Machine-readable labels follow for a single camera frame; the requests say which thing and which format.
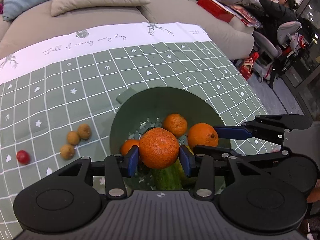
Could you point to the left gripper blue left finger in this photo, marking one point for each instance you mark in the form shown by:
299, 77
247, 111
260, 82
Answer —
125, 165

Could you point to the red cherry tomato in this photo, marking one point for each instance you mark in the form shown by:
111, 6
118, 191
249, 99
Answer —
23, 157

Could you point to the red snack bag on floor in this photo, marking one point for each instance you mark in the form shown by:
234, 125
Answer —
246, 69

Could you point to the red box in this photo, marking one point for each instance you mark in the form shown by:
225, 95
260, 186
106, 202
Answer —
217, 9

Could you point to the yellow green pear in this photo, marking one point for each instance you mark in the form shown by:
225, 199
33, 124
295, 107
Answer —
189, 149

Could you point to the brown longan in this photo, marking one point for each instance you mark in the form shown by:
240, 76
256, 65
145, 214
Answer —
73, 138
84, 131
67, 152

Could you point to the green cucumber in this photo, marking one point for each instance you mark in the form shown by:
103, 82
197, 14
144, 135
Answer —
168, 179

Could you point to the large orange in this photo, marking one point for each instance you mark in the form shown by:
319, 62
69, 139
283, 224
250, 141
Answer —
158, 148

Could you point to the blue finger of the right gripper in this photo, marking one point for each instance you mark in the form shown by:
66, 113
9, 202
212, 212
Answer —
233, 132

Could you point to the beige sofa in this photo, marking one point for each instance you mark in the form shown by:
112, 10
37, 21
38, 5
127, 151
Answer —
37, 24

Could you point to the grey office chair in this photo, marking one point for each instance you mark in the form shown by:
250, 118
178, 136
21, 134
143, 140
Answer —
289, 41

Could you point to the green checked tablecloth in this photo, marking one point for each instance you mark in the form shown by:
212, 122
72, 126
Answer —
51, 87

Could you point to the green colander bowl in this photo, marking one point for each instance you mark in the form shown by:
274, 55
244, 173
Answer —
145, 110

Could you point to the small orange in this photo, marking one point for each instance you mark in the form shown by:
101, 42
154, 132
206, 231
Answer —
127, 145

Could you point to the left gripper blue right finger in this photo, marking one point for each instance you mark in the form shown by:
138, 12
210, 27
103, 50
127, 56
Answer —
191, 163

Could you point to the seated person in black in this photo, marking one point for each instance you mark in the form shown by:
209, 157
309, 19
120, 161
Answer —
275, 14

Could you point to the pink round object on sofa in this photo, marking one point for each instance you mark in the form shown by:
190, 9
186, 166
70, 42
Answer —
1, 7

